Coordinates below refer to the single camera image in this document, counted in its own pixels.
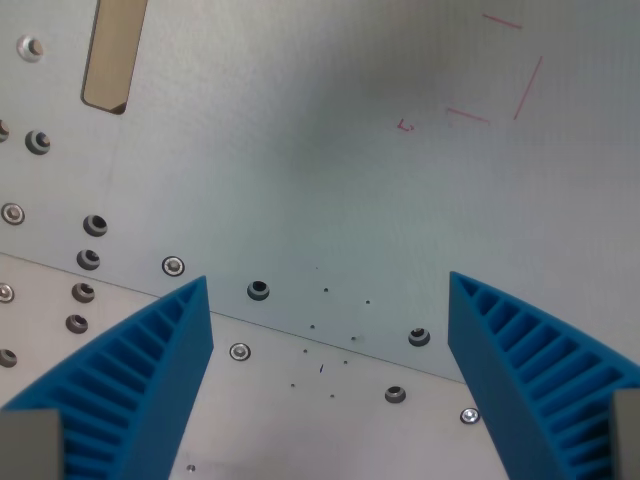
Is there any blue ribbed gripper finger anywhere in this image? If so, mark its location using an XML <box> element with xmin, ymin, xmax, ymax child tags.
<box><xmin>446</xmin><ymin>270</ymin><xmax>640</xmax><ymax>480</ymax></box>
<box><xmin>0</xmin><ymin>275</ymin><xmax>215</xmax><ymax>480</ymax></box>

